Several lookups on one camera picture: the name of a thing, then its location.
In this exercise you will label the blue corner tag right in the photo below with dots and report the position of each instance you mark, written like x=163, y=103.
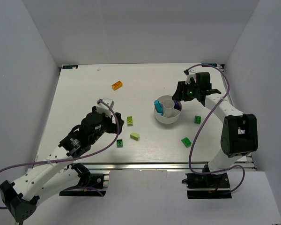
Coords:
x=213, y=64

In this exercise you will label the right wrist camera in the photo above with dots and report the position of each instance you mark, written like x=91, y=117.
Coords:
x=190, y=74

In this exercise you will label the green lego front right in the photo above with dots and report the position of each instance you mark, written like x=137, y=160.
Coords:
x=186, y=142

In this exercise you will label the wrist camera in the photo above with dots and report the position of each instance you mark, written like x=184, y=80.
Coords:
x=190, y=74
x=104, y=105

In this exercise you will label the blue corner tag left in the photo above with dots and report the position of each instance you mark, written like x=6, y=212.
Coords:
x=69, y=66

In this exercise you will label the aluminium table edge rail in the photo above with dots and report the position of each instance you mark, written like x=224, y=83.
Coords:
x=158, y=166

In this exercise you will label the green square lego right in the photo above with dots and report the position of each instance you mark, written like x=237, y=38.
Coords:
x=197, y=119

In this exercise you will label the lime long lego brick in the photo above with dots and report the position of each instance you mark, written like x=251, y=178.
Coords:
x=129, y=120

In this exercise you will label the purple long lego brick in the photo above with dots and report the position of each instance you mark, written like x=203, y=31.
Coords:
x=177, y=105

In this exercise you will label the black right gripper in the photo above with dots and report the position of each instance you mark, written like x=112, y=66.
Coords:
x=181, y=89

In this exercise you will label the teal long lego brick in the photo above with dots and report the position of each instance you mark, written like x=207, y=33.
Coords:
x=158, y=107

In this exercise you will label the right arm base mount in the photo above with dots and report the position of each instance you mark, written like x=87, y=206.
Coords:
x=201, y=184

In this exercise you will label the yellow long lego brick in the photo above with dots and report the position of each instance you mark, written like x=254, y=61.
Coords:
x=117, y=85

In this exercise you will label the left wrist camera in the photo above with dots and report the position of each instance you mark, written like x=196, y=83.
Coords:
x=104, y=105

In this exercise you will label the green small lego front left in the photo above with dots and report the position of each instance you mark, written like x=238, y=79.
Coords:
x=119, y=143

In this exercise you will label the blue corner tag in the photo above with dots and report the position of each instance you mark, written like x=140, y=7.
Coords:
x=69, y=66
x=213, y=64

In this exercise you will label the white round divided container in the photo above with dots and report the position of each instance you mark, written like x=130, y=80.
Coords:
x=170, y=115

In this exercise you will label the lime rounded lego brick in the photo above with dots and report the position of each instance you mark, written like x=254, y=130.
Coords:
x=135, y=136

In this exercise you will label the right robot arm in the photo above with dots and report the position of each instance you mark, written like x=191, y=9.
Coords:
x=239, y=130

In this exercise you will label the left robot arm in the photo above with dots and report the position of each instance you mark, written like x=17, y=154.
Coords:
x=23, y=195

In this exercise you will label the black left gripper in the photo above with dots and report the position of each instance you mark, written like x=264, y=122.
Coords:
x=114, y=124

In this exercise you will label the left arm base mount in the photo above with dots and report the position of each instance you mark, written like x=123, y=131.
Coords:
x=90, y=184

